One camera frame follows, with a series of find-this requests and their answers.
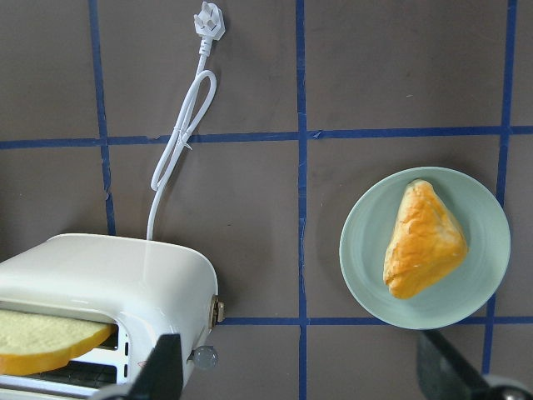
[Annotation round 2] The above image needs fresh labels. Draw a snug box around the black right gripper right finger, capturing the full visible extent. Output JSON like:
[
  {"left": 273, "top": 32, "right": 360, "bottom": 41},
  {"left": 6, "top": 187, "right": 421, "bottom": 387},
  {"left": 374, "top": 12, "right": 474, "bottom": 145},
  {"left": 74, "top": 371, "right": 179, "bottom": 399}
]
[{"left": 416, "top": 330, "right": 532, "bottom": 400}]

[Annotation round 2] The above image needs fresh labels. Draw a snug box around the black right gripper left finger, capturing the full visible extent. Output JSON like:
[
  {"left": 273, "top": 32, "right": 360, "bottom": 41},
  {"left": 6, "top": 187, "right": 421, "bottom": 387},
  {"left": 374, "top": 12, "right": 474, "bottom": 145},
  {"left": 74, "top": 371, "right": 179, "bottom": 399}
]
[{"left": 90, "top": 333, "right": 183, "bottom": 400}]

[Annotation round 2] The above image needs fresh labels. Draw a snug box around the white two-slot toaster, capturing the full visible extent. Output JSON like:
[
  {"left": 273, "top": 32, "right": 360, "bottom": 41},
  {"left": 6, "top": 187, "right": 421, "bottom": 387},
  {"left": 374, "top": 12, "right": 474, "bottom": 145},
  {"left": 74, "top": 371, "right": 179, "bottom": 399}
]
[{"left": 1, "top": 233, "right": 223, "bottom": 399}]

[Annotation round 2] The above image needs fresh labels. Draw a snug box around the toast slice in toaster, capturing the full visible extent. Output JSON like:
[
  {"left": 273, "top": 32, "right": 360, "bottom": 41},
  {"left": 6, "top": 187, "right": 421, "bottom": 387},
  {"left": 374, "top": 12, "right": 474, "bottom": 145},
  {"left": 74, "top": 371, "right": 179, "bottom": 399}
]
[{"left": 1, "top": 310, "right": 115, "bottom": 376}]

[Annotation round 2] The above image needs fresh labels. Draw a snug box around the light green plate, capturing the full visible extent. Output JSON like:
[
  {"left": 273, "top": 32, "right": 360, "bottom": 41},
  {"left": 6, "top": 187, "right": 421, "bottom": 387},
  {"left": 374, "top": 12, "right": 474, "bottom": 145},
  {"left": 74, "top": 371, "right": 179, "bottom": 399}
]
[{"left": 339, "top": 167, "right": 511, "bottom": 329}]

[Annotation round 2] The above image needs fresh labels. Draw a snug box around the triangular golden bread pastry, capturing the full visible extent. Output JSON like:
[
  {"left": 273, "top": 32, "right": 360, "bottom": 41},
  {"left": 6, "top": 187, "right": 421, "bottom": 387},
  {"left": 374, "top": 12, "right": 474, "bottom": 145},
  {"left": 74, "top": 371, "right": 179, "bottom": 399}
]
[{"left": 382, "top": 179, "right": 469, "bottom": 300}]

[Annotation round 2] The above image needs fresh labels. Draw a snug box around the white toaster power cord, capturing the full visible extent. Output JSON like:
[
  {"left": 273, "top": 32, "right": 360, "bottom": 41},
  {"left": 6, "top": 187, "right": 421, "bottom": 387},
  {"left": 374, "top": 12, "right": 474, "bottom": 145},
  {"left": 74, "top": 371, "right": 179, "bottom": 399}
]
[{"left": 146, "top": 1, "right": 228, "bottom": 242}]

